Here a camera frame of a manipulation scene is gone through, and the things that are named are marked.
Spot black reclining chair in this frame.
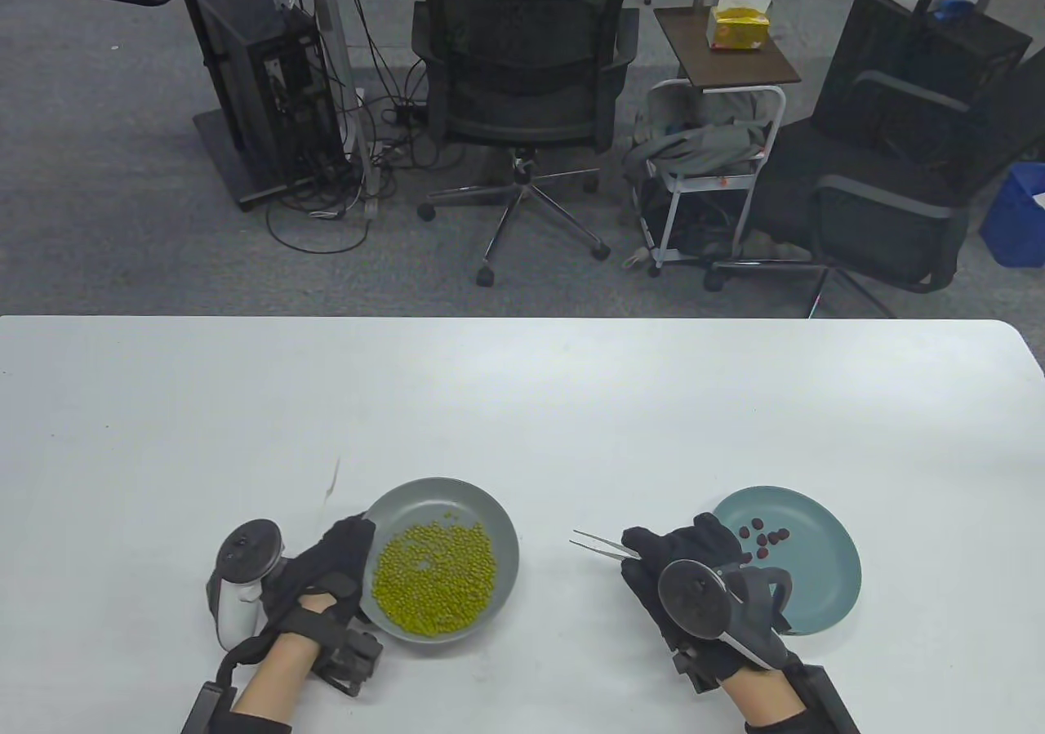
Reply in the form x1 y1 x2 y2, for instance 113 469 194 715
706 0 1045 318

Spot brown side table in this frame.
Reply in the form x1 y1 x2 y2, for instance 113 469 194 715
653 6 803 88

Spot yellow tissue box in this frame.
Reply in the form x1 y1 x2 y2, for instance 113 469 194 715
706 0 772 51

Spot black right wrist device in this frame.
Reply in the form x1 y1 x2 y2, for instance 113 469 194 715
674 652 862 734

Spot person's right forearm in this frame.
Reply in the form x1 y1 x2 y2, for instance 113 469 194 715
723 662 809 727

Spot person's right hand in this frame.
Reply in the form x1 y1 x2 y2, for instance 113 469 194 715
620 514 799 692

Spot black cable bundle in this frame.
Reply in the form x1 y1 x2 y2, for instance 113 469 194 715
265 0 458 255

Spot white metal cart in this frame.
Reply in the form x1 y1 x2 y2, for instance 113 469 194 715
641 79 789 278

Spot black bag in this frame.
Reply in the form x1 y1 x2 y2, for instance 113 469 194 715
637 179 760 257

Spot person's left hand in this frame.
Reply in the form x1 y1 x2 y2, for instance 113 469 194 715
260 514 377 630

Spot black computer tower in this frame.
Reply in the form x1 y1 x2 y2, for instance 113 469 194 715
194 0 348 188

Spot blue bin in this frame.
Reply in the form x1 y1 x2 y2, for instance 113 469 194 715
980 161 1045 269

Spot person's left forearm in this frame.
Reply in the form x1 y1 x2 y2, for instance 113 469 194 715
233 632 321 723

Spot pile of green beans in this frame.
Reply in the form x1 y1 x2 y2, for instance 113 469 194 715
373 522 497 637

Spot grey plate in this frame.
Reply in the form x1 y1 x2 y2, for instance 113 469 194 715
359 478 520 645

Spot metal tweezers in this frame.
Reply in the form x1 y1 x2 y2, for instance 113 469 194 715
570 529 642 562

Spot grey jacket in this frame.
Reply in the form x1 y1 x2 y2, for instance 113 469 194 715
625 85 772 180

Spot white and black controller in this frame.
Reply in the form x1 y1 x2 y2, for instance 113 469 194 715
658 558 793 671
204 519 287 652

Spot teal plate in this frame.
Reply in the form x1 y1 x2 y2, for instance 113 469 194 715
712 486 863 635

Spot grey slippers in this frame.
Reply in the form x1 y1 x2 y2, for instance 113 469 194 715
739 229 813 265

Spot black mesh office chair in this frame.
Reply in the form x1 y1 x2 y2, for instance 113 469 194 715
411 0 642 287

